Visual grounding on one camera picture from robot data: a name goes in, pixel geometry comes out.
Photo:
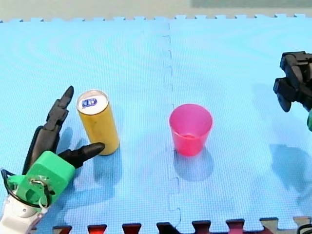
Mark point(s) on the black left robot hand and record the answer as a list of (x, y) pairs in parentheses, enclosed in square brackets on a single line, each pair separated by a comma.
[(48, 131)]

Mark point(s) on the pink plastic cup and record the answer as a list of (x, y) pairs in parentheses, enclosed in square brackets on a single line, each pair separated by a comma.
[(190, 131)]

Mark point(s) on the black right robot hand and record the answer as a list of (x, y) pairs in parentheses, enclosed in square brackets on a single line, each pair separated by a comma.
[(296, 78)]

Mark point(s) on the yellow drink can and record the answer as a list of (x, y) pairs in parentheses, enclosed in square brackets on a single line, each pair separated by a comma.
[(100, 124)]

